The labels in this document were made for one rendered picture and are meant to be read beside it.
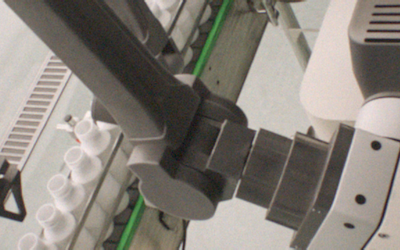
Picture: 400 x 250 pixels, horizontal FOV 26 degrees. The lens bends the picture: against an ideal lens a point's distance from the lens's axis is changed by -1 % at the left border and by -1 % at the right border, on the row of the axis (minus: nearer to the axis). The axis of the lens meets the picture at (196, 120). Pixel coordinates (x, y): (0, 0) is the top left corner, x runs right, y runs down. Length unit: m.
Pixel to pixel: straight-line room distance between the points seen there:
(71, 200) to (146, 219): 0.19
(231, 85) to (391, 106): 1.08
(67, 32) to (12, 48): 3.15
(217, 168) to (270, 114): 2.20
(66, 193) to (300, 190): 0.79
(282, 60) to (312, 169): 2.34
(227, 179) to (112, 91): 0.13
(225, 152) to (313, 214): 0.10
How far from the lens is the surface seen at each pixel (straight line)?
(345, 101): 0.93
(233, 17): 1.89
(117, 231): 1.61
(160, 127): 0.77
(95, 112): 1.32
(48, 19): 0.70
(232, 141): 0.80
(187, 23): 1.79
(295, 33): 2.15
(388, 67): 0.84
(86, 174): 1.54
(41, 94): 3.55
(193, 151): 0.80
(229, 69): 1.88
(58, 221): 1.49
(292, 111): 2.95
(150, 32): 1.23
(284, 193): 0.78
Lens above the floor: 2.20
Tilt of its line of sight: 46 degrees down
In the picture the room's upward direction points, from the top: 33 degrees counter-clockwise
